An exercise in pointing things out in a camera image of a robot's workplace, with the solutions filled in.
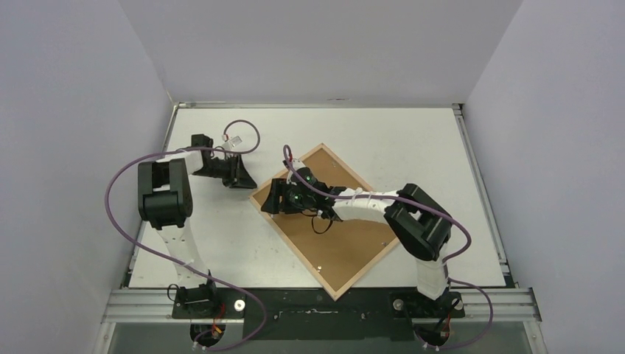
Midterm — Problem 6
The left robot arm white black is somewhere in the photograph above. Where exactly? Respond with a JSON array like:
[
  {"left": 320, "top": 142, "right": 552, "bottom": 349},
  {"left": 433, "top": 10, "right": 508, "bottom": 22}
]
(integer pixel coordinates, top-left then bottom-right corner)
[{"left": 138, "top": 134, "right": 257, "bottom": 318}]

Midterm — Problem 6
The aluminium front rail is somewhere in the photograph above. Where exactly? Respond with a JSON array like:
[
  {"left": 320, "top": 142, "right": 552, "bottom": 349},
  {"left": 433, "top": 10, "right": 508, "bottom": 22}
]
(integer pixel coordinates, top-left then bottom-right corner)
[{"left": 102, "top": 288, "right": 542, "bottom": 324}]

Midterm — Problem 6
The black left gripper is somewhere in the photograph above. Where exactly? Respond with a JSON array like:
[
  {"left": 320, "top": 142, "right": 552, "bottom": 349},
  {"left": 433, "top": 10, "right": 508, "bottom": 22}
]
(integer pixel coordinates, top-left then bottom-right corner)
[{"left": 192, "top": 154, "right": 257, "bottom": 190}]

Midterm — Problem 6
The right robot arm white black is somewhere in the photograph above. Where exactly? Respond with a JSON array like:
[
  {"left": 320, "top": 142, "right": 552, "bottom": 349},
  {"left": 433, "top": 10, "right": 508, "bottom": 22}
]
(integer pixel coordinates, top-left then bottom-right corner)
[{"left": 260, "top": 167, "right": 452, "bottom": 316}]

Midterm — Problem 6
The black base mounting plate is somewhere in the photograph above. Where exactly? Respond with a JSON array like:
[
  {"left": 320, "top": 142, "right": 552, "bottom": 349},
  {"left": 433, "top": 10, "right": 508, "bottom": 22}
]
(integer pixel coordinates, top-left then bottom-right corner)
[{"left": 169, "top": 288, "right": 465, "bottom": 346}]

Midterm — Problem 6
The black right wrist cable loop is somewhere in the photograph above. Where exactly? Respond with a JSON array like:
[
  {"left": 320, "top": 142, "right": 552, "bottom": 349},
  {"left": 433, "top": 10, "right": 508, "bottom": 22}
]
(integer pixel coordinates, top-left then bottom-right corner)
[{"left": 311, "top": 215, "right": 335, "bottom": 235}]

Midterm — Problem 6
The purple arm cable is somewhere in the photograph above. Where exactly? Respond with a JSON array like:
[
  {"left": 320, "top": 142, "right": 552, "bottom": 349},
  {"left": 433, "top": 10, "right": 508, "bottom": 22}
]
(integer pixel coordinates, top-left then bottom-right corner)
[
  {"left": 103, "top": 119, "right": 268, "bottom": 353},
  {"left": 282, "top": 144, "right": 494, "bottom": 352}
]

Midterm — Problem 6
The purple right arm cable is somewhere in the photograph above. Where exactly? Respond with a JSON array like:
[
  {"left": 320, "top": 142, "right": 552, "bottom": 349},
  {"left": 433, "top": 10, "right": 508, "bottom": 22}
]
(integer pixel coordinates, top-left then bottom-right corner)
[{"left": 282, "top": 144, "right": 494, "bottom": 352}]

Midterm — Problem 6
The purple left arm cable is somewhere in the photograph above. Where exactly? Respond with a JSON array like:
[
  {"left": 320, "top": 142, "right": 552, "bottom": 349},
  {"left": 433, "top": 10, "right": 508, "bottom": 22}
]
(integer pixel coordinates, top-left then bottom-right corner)
[{"left": 103, "top": 119, "right": 268, "bottom": 353}]

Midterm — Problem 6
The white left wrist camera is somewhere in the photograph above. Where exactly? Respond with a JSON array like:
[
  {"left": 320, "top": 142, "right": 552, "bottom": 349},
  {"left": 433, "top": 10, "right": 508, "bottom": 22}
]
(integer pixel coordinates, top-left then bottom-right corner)
[{"left": 222, "top": 135, "right": 242, "bottom": 150}]

